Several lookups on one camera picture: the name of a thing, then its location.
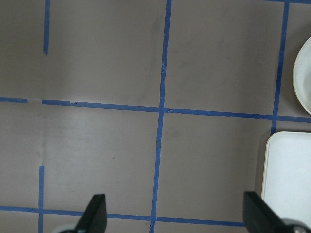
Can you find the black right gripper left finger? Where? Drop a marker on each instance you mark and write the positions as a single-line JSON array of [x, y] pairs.
[[94, 218]]

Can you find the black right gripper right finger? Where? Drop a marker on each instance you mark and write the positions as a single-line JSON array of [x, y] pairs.
[[258, 217]]

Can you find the white rectangular tray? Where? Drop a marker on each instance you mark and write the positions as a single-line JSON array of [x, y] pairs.
[[286, 184]]

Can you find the cream round plate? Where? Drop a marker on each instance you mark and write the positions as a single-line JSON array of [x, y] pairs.
[[302, 76]]

